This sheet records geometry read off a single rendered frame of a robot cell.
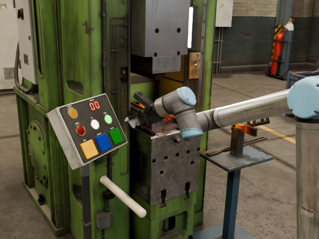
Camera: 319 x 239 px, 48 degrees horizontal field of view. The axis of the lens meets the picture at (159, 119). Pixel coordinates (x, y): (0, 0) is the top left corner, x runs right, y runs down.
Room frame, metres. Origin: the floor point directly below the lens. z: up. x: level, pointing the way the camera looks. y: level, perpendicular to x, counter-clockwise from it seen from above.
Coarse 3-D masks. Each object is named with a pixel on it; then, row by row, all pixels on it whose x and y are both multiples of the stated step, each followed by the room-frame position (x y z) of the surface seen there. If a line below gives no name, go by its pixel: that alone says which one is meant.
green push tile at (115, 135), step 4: (116, 128) 1.69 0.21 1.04; (108, 132) 1.64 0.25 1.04; (112, 132) 1.65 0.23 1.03; (116, 132) 1.67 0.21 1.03; (120, 132) 1.70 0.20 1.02; (112, 136) 1.64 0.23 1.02; (116, 136) 1.66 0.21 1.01; (120, 136) 1.68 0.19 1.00; (112, 140) 1.63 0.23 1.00; (116, 140) 1.64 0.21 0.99; (120, 140) 1.66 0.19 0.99; (116, 144) 1.63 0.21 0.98
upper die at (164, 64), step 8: (136, 56) 2.11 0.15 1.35; (160, 56) 2.01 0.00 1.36; (168, 56) 2.04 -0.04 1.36; (176, 56) 2.07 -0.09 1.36; (136, 64) 2.11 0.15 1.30; (144, 64) 2.04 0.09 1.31; (152, 64) 1.98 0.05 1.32; (160, 64) 2.01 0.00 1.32; (168, 64) 2.04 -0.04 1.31; (176, 64) 2.07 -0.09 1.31; (152, 72) 1.98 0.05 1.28; (160, 72) 2.01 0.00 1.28; (168, 72) 2.04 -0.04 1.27
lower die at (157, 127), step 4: (132, 104) 2.34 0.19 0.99; (136, 104) 2.31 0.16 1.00; (136, 108) 2.25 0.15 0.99; (140, 108) 2.25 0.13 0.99; (160, 120) 2.01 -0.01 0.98; (164, 120) 2.03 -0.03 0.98; (152, 124) 1.98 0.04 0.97; (156, 124) 2.00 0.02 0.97; (160, 124) 2.01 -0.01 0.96; (164, 124) 2.03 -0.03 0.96; (168, 124) 2.05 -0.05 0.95; (172, 124) 2.06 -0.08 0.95; (176, 124) 2.08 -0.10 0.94; (148, 128) 2.00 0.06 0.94; (152, 128) 1.98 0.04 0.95; (156, 128) 2.00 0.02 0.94; (160, 128) 2.01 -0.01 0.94; (164, 128) 2.03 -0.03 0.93; (168, 128) 2.05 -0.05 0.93; (172, 128) 2.06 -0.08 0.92; (156, 132) 2.00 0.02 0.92
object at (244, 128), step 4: (236, 124) 2.03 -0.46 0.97; (240, 124) 2.03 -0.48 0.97; (240, 128) 2.00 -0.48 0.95; (244, 128) 1.98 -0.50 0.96; (248, 128) 1.96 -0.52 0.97; (252, 128) 1.93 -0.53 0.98; (244, 132) 1.97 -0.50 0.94; (248, 132) 1.95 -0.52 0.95; (252, 132) 1.93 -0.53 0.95; (256, 132) 1.91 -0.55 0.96
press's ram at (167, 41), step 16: (144, 0) 1.95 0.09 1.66; (160, 0) 2.00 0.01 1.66; (176, 0) 2.06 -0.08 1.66; (144, 16) 1.95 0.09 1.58; (160, 16) 2.00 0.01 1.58; (176, 16) 2.06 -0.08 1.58; (144, 32) 1.95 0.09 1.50; (160, 32) 2.00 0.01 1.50; (176, 32) 2.07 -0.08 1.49; (144, 48) 1.95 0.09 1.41; (160, 48) 2.01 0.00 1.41; (176, 48) 2.07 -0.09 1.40
